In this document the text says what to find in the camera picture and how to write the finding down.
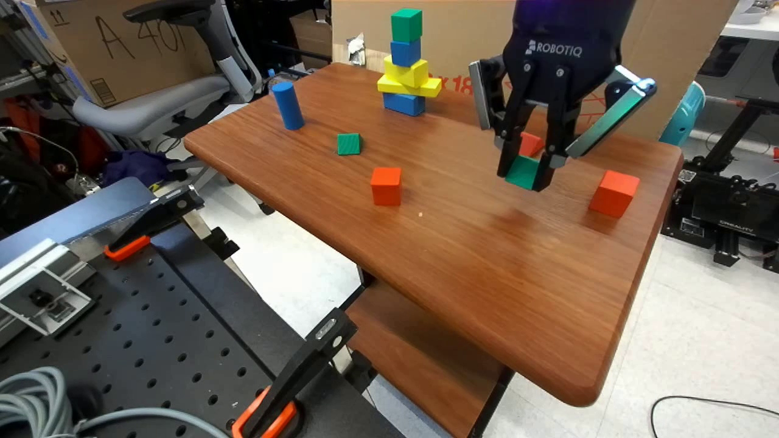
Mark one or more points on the green wedge block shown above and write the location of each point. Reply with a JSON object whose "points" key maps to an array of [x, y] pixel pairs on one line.
{"points": [[523, 172]]}

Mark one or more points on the grey office chair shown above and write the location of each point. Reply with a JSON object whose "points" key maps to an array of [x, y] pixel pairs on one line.
{"points": [[153, 102]]}

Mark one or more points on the blue cylinder block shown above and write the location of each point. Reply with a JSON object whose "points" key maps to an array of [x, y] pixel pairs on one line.
{"points": [[288, 106]]}

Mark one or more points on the black perforated breadboard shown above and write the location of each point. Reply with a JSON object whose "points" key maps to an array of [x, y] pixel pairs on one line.
{"points": [[153, 349]]}

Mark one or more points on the yellow bridge block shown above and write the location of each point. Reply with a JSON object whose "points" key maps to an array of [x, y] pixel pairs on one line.
{"points": [[406, 81]]}

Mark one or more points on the aluminium extrusion bracket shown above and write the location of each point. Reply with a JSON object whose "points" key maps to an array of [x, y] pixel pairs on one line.
{"points": [[45, 294]]}

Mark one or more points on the blue rectangular block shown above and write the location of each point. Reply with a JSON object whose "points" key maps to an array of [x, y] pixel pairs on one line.
{"points": [[405, 102]]}

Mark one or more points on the purple cloth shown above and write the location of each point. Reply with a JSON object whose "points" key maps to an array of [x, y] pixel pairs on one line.
{"points": [[136, 167]]}

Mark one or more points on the teal chair backrest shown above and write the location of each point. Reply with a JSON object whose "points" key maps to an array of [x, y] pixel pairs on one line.
{"points": [[684, 118]]}

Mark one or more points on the white desk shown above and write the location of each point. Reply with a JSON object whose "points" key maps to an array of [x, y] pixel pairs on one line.
{"points": [[754, 24]]}

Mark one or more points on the cardboard box with handwriting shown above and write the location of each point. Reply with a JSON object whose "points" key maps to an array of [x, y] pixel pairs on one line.
{"points": [[123, 50]]}

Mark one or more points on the large printed cardboard box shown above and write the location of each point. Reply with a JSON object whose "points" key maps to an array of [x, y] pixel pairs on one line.
{"points": [[463, 33]]}

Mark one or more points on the large orange cube block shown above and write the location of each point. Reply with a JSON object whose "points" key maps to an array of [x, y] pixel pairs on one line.
{"points": [[614, 196]]}

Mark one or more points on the grey camera mount plate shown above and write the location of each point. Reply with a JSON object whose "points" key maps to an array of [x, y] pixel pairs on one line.
{"points": [[488, 94]]}

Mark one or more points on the grey wrist camera bar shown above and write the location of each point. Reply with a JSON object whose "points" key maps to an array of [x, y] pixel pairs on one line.
{"points": [[610, 113]]}

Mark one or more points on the wooden lower shelf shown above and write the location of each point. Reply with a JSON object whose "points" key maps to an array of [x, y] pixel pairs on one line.
{"points": [[422, 356]]}

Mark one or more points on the small green cube block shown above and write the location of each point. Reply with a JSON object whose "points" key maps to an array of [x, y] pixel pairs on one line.
{"points": [[349, 144]]}

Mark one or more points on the blue cube block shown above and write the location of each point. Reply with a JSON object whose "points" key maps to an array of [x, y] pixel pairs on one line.
{"points": [[405, 51]]}

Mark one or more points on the blue grey metal panel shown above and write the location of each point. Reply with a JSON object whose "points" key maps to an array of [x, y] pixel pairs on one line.
{"points": [[73, 215]]}

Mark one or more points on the black equipment cart base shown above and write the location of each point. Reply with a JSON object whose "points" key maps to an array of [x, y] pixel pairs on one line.
{"points": [[730, 215]]}

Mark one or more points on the black orange bar clamp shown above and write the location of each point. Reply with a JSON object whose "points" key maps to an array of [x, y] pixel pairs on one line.
{"points": [[158, 218], [295, 378]]}

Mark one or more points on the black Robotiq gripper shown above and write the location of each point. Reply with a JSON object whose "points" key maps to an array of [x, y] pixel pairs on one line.
{"points": [[568, 50]]}

